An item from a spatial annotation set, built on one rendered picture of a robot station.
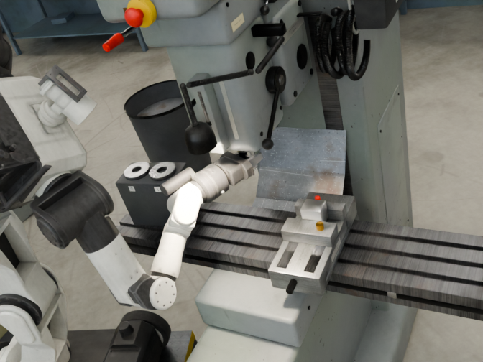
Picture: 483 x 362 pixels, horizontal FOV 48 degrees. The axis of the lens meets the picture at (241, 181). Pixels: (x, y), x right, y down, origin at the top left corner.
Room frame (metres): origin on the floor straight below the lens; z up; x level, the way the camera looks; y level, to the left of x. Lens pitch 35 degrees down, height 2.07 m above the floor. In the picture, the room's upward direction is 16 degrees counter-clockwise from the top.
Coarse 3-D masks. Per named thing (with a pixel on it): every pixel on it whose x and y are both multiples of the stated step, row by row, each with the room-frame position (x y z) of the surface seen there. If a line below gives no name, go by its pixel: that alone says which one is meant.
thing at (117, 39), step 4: (128, 28) 1.23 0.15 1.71; (132, 28) 1.23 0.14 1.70; (136, 28) 1.24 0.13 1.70; (124, 32) 1.21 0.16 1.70; (128, 32) 1.22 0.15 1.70; (116, 36) 1.19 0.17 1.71; (120, 36) 1.19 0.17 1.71; (124, 36) 1.21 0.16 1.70; (108, 40) 1.17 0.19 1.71; (112, 40) 1.17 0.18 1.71; (116, 40) 1.18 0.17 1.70; (120, 40) 1.19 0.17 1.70; (104, 44) 1.16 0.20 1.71; (108, 44) 1.16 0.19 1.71; (112, 44) 1.17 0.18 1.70; (116, 44) 1.17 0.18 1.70; (104, 48) 1.16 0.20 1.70; (108, 48) 1.16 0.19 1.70; (112, 48) 1.16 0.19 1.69
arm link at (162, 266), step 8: (160, 240) 1.11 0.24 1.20; (168, 240) 1.09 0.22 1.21; (176, 240) 1.09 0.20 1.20; (184, 240) 1.10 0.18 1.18; (160, 248) 1.08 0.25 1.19; (168, 248) 1.07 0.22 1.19; (176, 248) 1.07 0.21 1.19; (184, 248) 1.09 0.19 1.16; (160, 256) 1.06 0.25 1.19; (168, 256) 1.05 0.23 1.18; (176, 256) 1.06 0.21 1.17; (152, 264) 1.06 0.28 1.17; (160, 264) 1.04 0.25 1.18; (168, 264) 1.04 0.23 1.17; (176, 264) 1.04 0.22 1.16; (152, 272) 1.04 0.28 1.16; (160, 272) 1.03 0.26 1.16; (168, 272) 1.02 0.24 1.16; (176, 272) 1.03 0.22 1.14; (136, 304) 0.98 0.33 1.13
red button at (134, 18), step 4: (132, 8) 1.10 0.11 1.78; (128, 12) 1.10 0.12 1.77; (132, 12) 1.09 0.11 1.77; (136, 12) 1.09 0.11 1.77; (140, 12) 1.11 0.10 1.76; (124, 16) 1.11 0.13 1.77; (128, 16) 1.10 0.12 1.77; (132, 16) 1.09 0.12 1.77; (136, 16) 1.09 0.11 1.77; (140, 16) 1.09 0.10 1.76; (128, 20) 1.10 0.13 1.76; (132, 20) 1.09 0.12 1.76; (136, 20) 1.09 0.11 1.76; (140, 20) 1.09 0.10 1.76; (132, 24) 1.10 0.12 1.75; (136, 24) 1.09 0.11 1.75; (140, 24) 1.10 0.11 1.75
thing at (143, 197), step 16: (128, 176) 1.56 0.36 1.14; (144, 176) 1.55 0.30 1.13; (160, 176) 1.50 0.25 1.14; (128, 192) 1.55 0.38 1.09; (144, 192) 1.52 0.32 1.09; (160, 192) 1.49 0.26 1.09; (128, 208) 1.56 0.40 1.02; (144, 208) 1.53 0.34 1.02; (160, 208) 1.50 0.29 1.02; (144, 224) 1.54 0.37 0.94; (160, 224) 1.51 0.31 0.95
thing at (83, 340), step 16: (80, 336) 1.48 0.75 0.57; (96, 336) 1.46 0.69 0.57; (112, 336) 1.43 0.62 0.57; (128, 336) 1.37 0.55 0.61; (144, 336) 1.37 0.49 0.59; (80, 352) 1.40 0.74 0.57; (96, 352) 1.38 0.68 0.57; (112, 352) 1.34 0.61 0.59; (128, 352) 1.32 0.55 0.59; (144, 352) 1.31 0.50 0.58; (160, 352) 1.39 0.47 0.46
